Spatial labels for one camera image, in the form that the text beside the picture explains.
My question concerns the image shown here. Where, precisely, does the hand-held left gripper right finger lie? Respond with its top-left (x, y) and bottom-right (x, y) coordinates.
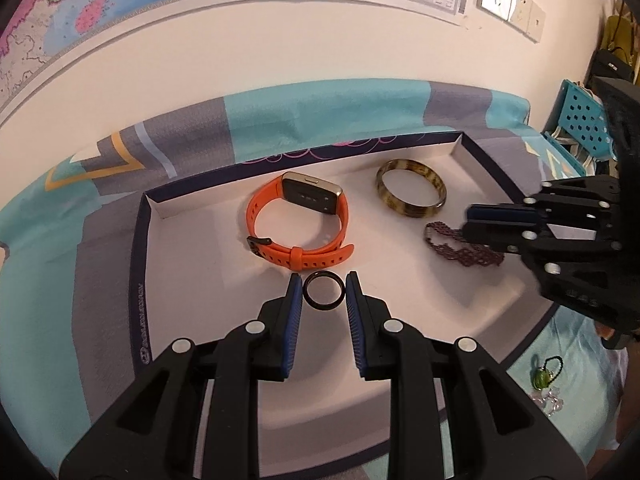
top-left (345, 271), bottom-right (586, 480)

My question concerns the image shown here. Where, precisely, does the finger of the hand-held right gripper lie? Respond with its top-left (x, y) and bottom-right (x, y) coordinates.
top-left (461, 226), bottom-right (626, 282)
top-left (466, 176), bottom-right (623, 228)

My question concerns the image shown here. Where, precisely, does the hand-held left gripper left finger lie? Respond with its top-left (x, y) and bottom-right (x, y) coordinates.
top-left (59, 272), bottom-right (306, 480)

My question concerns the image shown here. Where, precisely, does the dark red lace bracelet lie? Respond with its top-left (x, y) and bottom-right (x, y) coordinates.
top-left (424, 221), bottom-right (506, 269)

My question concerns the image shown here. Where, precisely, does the black ring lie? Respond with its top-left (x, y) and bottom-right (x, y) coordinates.
top-left (303, 271), bottom-right (346, 309)

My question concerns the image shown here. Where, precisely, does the dark blue shallow cardboard tray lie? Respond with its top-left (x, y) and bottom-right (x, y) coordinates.
top-left (131, 130), bottom-right (558, 461)

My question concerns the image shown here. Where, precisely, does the clear crystal bead bracelet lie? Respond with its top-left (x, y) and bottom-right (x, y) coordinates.
top-left (530, 385), bottom-right (563, 417)

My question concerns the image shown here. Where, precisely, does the tortoiseshell bangle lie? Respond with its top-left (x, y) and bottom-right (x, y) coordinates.
top-left (375, 158), bottom-right (447, 220)

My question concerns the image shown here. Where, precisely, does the white patterned fabric bag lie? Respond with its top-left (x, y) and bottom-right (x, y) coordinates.
top-left (545, 127), bottom-right (601, 176)

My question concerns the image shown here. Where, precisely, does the blue perforated plastic chair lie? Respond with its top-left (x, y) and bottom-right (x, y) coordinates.
top-left (542, 79), bottom-right (618, 176)

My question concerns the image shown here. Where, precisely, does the black handbag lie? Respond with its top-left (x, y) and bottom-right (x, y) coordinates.
top-left (587, 47), bottom-right (636, 83)

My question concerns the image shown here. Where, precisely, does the yellow coat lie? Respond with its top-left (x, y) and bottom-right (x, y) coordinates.
top-left (602, 0), bottom-right (640, 76)

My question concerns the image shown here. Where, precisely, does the orange strap smartwatch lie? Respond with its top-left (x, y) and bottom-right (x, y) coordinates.
top-left (246, 171), bottom-right (355, 267)

